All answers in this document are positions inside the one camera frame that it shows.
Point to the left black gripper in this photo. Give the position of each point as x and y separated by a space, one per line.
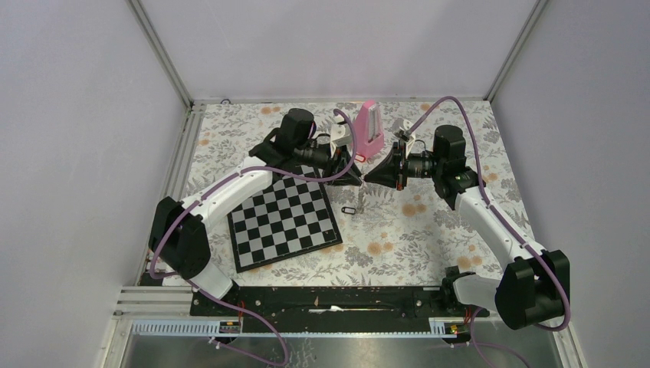
336 165

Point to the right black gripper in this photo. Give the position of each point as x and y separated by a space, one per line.
389 171

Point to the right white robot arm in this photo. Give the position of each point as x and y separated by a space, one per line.
535 284

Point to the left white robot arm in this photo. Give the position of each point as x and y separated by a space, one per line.
179 235

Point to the floral table mat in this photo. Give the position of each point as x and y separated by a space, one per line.
406 237

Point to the red key tag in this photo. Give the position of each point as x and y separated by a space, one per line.
360 158

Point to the pink metronome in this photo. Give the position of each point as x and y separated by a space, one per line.
368 129

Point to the black white chessboard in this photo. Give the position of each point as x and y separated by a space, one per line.
289 218

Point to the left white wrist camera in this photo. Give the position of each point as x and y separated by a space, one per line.
341 133

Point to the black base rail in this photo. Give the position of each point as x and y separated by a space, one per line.
337 308

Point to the white slotted cable duct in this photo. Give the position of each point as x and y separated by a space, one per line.
231 328

